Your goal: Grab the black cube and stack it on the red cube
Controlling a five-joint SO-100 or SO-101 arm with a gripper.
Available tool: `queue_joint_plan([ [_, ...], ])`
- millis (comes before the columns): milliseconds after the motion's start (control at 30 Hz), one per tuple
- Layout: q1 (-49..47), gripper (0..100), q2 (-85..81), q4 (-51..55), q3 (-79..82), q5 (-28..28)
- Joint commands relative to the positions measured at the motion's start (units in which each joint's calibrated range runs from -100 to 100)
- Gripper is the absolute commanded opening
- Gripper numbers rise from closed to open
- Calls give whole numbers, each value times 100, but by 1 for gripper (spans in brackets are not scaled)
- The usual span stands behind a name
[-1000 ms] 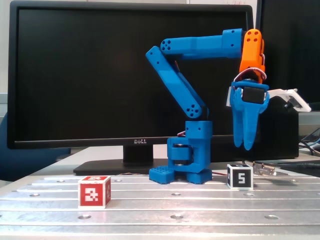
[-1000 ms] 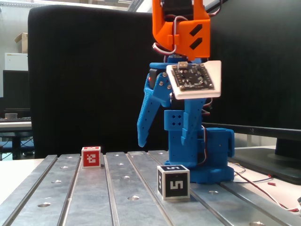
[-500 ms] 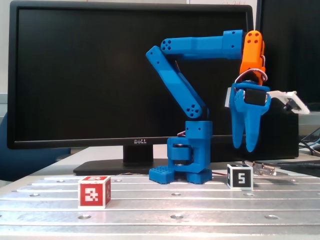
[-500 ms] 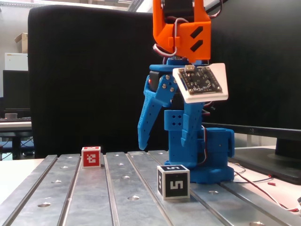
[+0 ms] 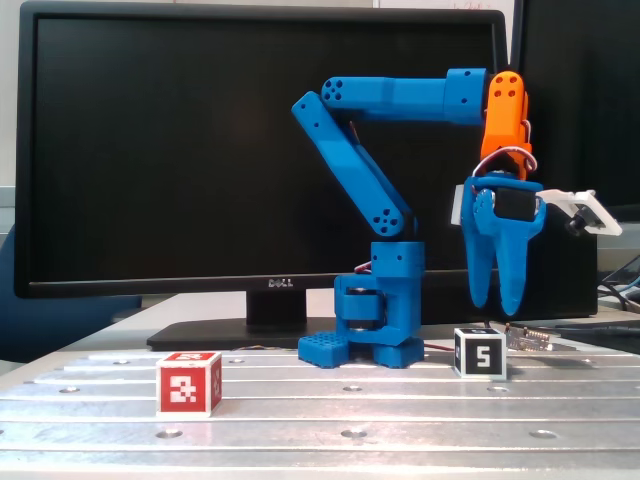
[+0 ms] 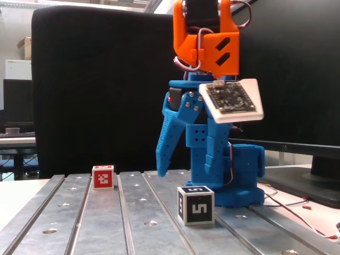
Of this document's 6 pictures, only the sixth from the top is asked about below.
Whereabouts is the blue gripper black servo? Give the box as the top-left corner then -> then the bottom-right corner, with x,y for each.
155,79 -> 231,178

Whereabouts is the black cube with number five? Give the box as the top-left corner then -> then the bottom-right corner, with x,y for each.
176,185 -> 216,227

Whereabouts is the red cube with white pattern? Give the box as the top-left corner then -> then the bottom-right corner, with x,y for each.
91,165 -> 115,191

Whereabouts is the black fabric chair back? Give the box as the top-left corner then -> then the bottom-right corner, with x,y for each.
31,5 -> 213,180

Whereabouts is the black Dell monitor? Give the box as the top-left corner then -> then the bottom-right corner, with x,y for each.
228,0 -> 340,209

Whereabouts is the aluminium slotted plate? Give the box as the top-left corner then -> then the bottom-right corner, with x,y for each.
0,169 -> 340,255

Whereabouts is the dark keyboard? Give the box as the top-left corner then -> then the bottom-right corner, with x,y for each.
0,132 -> 36,138

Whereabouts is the white background desk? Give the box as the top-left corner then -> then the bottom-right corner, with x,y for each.
0,136 -> 37,160

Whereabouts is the small dark background monitor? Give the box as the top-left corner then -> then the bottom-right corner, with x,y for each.
3,79 -> 35,125

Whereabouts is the white cabinet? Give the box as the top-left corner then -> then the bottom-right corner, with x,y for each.
5,59 -> 32,80

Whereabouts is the brown cardboard box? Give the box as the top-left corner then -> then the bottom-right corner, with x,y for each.
16,36 -> 32,61

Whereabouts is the long red white arm wire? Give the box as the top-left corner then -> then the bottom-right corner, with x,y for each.
227,143 -> 237,186

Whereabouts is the white mounted wrist camera board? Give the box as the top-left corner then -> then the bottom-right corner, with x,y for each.
198,78 -> 265,124

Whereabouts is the red white wrist servo wire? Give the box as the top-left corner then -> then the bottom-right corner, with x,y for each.
173,27 -> 211,73

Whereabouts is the thin red white wire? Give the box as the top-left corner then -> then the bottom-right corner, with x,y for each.
259,183 -> 340,240

